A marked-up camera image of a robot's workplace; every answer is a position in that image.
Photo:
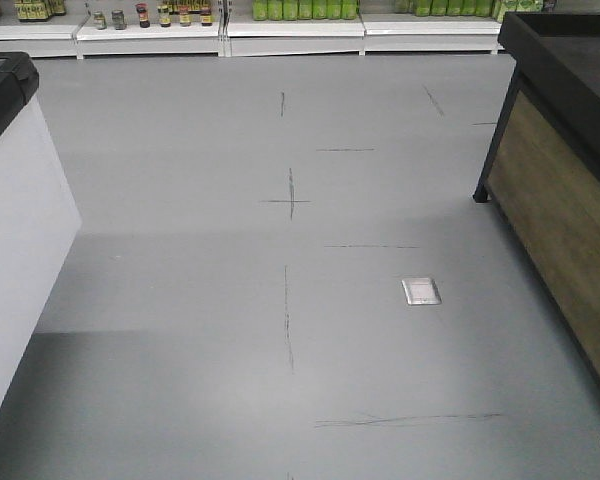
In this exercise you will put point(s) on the white store shelving unit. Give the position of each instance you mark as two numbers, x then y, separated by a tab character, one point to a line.
104	28

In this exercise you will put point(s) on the metal floor outlet plate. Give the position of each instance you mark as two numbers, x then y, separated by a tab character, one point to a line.
421	291

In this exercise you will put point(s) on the black wooden left produce stand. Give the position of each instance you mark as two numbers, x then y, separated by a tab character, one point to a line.
542	169

